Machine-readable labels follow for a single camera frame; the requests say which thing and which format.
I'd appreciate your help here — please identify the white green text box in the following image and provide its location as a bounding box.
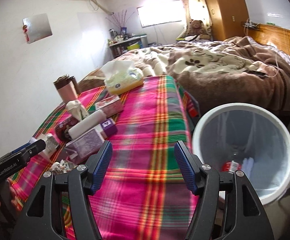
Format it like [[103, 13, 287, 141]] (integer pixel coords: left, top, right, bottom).
[[37, 133, 59, 161]]

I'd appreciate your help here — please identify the purple milk carton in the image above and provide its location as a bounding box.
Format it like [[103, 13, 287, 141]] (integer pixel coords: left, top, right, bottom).
[[64, 128, 105, 164]]

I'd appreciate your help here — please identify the white towel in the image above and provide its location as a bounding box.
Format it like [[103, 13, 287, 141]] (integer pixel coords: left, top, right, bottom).
[[68, 109, 106, 140]]

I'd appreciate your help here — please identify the purple white medicine box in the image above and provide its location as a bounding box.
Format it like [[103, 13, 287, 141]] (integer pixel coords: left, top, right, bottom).
[[100, 118, 118, 139]]

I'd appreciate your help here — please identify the white round trash bin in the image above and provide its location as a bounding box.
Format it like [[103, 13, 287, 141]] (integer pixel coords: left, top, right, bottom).
[[192, 103, 290, 205]]

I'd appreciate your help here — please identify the person's left hand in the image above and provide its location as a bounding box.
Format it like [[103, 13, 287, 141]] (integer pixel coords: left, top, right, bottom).
[[0, 178, 20, 228]]

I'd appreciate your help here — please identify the small white dropper bottle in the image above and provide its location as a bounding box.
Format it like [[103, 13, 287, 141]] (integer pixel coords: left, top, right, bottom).
[[29, 137, 37, 144]]

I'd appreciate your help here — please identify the red can in bin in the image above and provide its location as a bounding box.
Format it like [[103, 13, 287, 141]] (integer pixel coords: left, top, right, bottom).
[[221, 161, 242, 173]]

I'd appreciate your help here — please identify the crumpled patterned wrapper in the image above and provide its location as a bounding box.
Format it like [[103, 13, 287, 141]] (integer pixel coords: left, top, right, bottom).
[[49, 160, 76, 174]]

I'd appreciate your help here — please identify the red cartoon can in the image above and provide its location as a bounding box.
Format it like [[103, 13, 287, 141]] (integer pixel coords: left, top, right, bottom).
[[55, 116, 79, 142]]

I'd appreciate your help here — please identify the pink plaid blanket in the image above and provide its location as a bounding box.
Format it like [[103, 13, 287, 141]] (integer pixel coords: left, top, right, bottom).
[[9, 75, 202, 240]]

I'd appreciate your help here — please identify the crumpled white green tissue packet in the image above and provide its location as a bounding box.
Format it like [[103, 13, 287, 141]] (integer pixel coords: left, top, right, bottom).
[[66, 100, 89, 121]]

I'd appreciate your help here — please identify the pink brown travel mug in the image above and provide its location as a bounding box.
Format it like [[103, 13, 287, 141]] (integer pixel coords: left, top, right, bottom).
[[54, 74, 81, 105]]

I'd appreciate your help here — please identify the pink white small carton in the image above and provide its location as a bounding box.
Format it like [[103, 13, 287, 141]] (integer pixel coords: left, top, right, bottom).
[[95, 95, 123, 118]]

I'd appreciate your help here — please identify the yellow tissue pack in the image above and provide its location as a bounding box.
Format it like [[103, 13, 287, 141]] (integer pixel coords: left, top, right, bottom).
[[100, 60, 144, 95]]

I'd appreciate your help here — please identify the brown paw print blanket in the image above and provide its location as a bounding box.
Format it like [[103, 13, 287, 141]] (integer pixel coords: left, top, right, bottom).
[[78, 36, 290, 117]]

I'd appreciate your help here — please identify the black phone on bed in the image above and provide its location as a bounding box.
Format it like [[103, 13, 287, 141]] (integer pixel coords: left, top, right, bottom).
[[247, 70, 267, 78]]

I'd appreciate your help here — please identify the cluttered grey shelf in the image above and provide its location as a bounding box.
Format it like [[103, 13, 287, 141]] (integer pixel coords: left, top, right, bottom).
[[108, 27, 148, 59]]

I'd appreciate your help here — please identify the brown teddy bear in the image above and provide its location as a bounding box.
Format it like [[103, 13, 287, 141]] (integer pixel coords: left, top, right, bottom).
[[186, 20, 211, 40]]

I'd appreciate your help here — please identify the vase with twigs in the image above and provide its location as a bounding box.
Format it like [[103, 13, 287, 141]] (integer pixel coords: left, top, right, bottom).
[[106, 9, 135, 36]]

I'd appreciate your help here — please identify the wooden headboard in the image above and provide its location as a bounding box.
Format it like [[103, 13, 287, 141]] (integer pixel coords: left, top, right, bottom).
[[247, 24, 290, 55]]

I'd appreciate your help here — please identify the wooden wardrobe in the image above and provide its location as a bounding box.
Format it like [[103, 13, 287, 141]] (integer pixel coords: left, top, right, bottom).
[[205, 0, 249, 41]]

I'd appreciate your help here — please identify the floral curtain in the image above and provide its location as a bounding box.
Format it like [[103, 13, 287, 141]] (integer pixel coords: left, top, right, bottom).
[[181, 0, 211, 28]]

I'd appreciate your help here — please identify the silver wall panel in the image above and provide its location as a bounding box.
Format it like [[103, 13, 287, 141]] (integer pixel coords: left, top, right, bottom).
[[23, 13, 53, 44]]

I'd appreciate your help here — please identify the white charging cable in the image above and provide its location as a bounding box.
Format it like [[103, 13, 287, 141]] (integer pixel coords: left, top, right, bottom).
[[260, 42, 290, 86]]

